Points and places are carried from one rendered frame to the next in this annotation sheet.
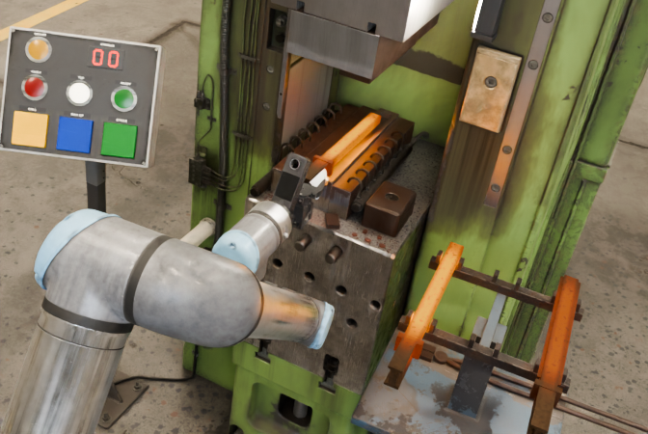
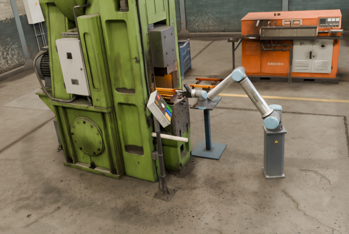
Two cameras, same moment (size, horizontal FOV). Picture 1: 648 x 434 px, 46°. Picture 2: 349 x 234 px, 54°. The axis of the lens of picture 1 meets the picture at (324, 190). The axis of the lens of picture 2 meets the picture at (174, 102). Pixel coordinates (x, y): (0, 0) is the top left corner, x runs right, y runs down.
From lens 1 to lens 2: 3.88 m
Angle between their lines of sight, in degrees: 71
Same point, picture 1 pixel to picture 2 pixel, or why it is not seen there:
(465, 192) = (175, 83)
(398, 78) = not seen: hidden behind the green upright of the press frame
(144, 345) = (146, 190)
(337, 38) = (171, 66)
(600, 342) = not seen: hidden behind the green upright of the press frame
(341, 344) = (187, 119)
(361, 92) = not seen: hidden behind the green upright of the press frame
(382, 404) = (209, 107)
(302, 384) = (185, 135)
